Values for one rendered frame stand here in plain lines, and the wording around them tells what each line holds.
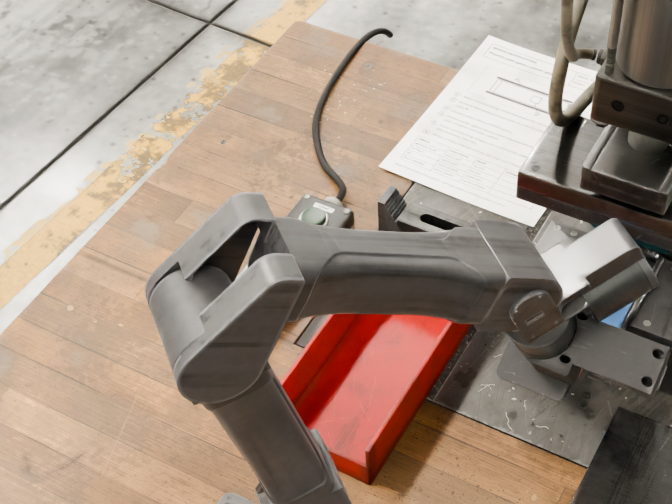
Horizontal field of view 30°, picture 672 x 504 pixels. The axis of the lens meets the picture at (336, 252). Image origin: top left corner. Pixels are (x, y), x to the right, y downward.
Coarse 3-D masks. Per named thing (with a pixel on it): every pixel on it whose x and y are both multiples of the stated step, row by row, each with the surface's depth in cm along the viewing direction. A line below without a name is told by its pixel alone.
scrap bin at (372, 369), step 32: (352, 320) 137; (384, 320) 138; (416, 320) 137; (320, 352) 132; (352, 352) 135; (384, 352) 135; (416, 352) 134; (448, 352) 132; (288, 384) 127; (320, 384) 132; (352, 384) 132; (384, 384) 132; (416, 384) 126; (320, 416) 129; (352, 416) 129; (384, 416) 129; (352, 448) 127; (384, 448) 124
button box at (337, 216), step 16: (368, 32) 174; (384, 32) 178; (352, 48) 170; (336, 80) 166; (320, 96) 164; (320, 112) 162; (320, 144) 157; (320, 160) 155; (336, 176) 153; (304, 208) 147; (320, 208) 146; (336, 208) 146; (336, 224) 145; (352, 224) 147
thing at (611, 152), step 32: (576, 128) 122; (608, 128) 116; (544, 160) 120; (576, 160) 119; (608, 160) 113; (640, 160) 113; (544, 192) 119; (576, 192) 117; (608, 192) 113; (640, 192) 111; (640, 224) 115
